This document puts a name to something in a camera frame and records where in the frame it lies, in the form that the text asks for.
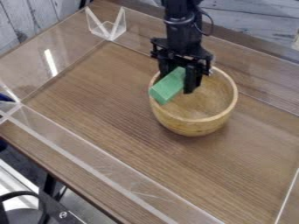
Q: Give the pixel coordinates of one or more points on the light wooden bowl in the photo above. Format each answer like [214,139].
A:
[198,114]

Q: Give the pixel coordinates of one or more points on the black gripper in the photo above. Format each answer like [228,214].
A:
[186,55]

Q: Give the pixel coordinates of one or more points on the blue object at left edge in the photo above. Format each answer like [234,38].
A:
[6,98]

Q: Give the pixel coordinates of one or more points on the clear acrylic tray wall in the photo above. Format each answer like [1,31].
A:
[82,122]

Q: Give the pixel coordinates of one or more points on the green rectangular block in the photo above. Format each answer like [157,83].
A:
[169,86]

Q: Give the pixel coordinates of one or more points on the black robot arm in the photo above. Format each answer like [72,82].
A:
[182,19]

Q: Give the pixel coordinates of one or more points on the black table leg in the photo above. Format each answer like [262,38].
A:
[50,185]

